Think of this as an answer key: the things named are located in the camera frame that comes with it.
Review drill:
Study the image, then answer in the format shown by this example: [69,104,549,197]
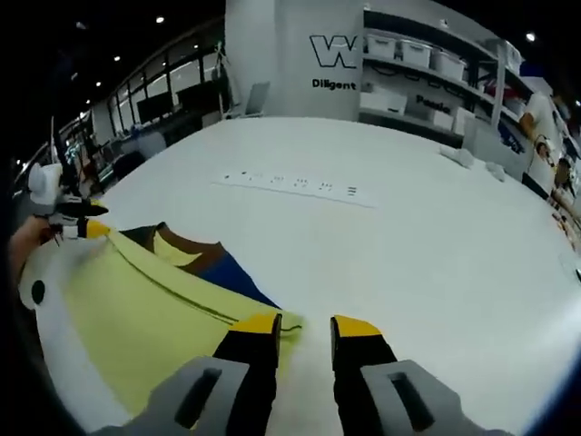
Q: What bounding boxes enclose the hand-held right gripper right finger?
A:
[330,314,514,436]

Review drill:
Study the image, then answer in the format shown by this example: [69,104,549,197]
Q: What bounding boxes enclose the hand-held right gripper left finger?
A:
[88,311,283,436]

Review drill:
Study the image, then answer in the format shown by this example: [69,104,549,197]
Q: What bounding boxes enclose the yellow garment blue grey sleeves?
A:
[63,221,304,419]

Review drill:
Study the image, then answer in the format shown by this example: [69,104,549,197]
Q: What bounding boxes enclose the person's left hand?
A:
[8,213,60,273]

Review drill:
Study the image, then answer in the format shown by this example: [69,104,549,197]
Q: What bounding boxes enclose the black office chair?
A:
[113,152,146,181]

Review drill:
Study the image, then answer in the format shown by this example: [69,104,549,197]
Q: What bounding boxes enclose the black monitor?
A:
[135,95,176,124]
[175,84,219,114]

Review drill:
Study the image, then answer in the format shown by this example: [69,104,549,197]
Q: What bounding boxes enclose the white power strip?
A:
[211,170,378,209]

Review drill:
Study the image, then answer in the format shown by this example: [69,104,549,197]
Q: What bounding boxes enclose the grey office chair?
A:
[242,81,271,118]

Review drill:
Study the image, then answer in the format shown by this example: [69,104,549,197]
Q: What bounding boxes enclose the grey laptop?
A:
[462,117,530,164]

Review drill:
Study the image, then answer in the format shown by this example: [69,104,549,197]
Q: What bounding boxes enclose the row of white storage bins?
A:
[362,34,468,133]

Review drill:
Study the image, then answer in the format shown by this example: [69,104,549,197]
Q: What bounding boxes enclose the grey metal shelving unit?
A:
[358,4,505,137]
[497,40,581,151]

